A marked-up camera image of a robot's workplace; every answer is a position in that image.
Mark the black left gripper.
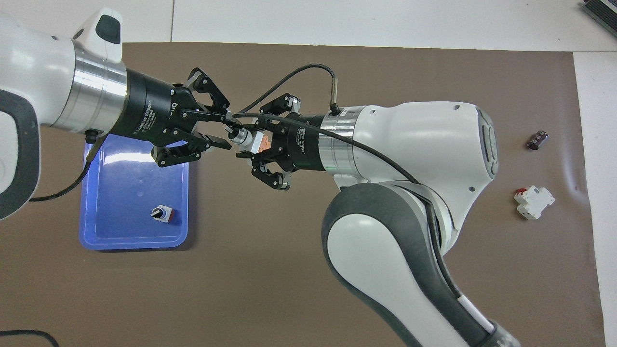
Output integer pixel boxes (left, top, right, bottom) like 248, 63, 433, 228
113, 67, 233, 168

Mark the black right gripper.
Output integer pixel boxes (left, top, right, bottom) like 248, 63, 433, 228
235, 93, 333, 191

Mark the orange base rotary switch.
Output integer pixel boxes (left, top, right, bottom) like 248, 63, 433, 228
227, 126, 273, 156

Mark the blue plastic tray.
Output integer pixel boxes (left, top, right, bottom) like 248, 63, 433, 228
79, 130, 190, 251

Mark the brown table mat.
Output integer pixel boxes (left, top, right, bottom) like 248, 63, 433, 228
0, 42, 607, 347

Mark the dark terminal block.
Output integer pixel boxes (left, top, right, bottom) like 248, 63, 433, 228
526, 130, 549, 150

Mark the white circuit breaker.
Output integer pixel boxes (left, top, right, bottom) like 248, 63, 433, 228
514, 186, 556, 220

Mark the grey ribbed device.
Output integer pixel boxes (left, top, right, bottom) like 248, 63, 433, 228
580, 0, 617, 30

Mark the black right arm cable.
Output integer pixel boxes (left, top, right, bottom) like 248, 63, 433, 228
233, 64, 463, 299

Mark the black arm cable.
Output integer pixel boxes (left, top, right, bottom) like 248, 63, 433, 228
0, 129, 107, 347
233, 64, 463, 299

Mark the red base rotary switch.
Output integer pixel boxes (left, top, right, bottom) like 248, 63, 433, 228
150, 205, 175, 224

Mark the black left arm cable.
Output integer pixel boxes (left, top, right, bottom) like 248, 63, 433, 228
0, 129, 107, 347

